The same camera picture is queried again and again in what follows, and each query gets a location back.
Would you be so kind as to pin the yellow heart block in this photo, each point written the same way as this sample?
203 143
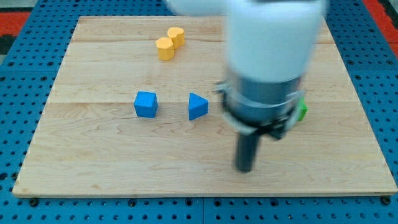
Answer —
177 35

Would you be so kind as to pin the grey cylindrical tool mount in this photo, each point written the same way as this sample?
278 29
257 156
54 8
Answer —
255 107

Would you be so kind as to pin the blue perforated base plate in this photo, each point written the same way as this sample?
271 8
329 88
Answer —
31 65

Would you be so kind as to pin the yellow hexagon block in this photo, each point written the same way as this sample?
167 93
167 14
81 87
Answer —
165 48

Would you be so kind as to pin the blue triangle block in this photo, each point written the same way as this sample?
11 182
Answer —
197 106

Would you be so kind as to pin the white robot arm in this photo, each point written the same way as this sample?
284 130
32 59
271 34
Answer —
268 48

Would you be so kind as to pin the green block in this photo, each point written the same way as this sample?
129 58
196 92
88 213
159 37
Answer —
302 109

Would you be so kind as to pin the blue cube block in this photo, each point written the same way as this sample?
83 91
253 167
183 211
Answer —
145 104

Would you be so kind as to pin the wooden board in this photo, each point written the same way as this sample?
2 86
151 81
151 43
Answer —
90 143

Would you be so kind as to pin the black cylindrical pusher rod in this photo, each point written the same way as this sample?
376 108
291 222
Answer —
246 151

